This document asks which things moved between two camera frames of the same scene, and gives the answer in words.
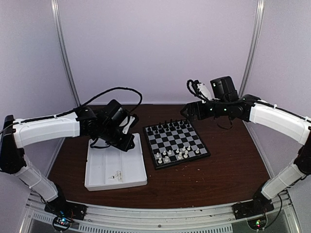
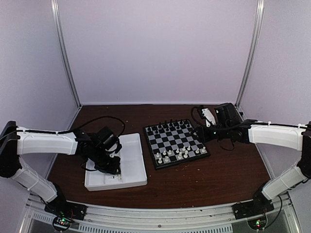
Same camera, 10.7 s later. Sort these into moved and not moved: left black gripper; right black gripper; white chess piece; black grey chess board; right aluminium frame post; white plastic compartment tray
Moved: right black gripper; left black gripper
Not moved: white chess piece; black grey chess board; right aluminium frame post; white plastic compartment tray
